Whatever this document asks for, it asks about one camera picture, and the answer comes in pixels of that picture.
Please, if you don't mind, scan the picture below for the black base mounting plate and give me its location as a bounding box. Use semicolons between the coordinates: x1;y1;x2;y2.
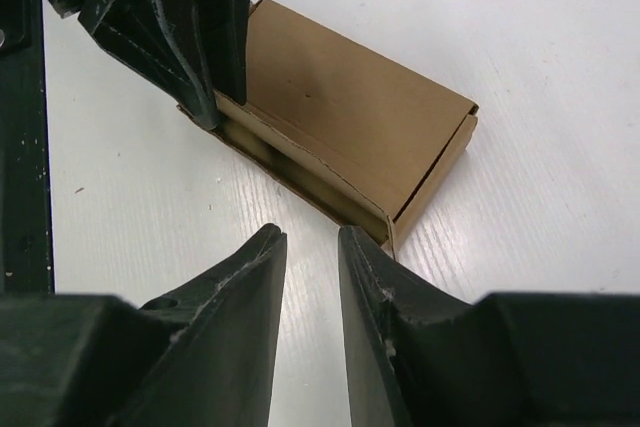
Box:
1;0;54;293

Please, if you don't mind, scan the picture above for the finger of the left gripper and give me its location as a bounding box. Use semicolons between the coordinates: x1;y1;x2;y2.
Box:
195;0;251;104
79;0;219;130

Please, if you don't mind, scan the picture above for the brown cardboard box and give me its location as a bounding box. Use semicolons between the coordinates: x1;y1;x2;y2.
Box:
175;0;480;261

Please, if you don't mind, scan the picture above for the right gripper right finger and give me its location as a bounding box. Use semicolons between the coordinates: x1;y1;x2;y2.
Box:
338;227;639;426

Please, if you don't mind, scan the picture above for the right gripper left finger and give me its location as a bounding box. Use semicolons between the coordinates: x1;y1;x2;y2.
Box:
1;224;287;426

